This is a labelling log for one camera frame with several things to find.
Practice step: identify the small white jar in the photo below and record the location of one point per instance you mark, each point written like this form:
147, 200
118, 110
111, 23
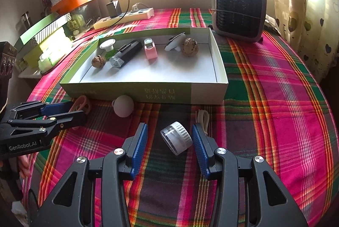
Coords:
176, 138

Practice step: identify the person left hand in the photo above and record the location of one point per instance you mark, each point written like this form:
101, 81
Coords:
23, 163

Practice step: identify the white plug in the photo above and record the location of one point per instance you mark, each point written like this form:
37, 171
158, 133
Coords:
138, 6

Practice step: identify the green white cardboard box tray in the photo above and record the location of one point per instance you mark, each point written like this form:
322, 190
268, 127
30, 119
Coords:
171, 78

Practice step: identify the black charger with cable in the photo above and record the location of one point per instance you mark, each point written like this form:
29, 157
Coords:
114, 10

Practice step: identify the white ball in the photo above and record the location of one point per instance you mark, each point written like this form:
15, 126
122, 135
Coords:
123, 106

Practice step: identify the white power strip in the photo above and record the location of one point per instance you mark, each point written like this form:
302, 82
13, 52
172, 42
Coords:
142, 14

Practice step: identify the black rectangular device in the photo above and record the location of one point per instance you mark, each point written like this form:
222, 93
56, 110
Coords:
125, 54

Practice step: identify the plaid bed blanket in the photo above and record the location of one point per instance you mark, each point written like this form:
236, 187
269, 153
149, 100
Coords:
273, 107

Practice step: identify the grey portable heater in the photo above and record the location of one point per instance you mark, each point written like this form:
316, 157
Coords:
239, 19

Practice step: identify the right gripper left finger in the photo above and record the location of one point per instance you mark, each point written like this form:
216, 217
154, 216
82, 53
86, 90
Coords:
72, 200

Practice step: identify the stacked green boxes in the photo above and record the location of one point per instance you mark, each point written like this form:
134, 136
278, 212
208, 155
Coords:
44, 44

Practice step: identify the pink oval clip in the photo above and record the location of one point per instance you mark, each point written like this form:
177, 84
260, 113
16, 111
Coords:
82, 103

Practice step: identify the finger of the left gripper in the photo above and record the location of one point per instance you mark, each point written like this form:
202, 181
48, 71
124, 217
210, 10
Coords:
66, 120
56, 108

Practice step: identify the green white spool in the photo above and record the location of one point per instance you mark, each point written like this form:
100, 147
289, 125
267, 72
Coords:
108, 47

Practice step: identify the black camera box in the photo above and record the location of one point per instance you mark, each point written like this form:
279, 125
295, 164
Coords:
8, 55

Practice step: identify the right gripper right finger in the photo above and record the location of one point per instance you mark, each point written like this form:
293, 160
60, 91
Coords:
267, 200

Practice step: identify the large brown walnut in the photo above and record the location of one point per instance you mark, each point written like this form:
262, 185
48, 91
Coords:
190, 47

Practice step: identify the heart pattern curtain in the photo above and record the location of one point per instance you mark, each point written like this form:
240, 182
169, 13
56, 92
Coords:
311, 29

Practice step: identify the black oval disc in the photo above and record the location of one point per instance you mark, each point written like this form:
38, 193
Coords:
176, 42

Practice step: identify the small brown walnut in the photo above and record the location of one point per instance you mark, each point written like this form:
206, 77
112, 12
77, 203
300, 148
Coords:
98, 61

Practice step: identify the pink clip with white insert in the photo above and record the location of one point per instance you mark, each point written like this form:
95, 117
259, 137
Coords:
150, 49

